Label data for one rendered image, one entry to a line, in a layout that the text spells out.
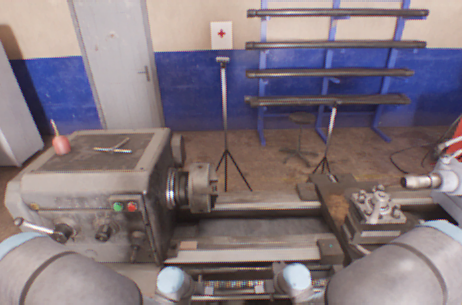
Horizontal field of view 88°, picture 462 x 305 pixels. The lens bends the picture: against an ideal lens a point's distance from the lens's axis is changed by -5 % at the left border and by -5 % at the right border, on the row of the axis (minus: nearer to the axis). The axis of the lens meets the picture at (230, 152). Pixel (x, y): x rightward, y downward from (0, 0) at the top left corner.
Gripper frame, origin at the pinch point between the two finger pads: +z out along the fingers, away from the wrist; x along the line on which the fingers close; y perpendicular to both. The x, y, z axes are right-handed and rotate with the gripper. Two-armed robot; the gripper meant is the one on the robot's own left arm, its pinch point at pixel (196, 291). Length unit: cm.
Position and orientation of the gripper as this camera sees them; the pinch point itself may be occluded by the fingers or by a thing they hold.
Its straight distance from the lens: 131.8
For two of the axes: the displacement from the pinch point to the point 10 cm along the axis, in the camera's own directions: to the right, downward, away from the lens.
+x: -9.8, 0.4, 2.0
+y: 0.8, -8.1, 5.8
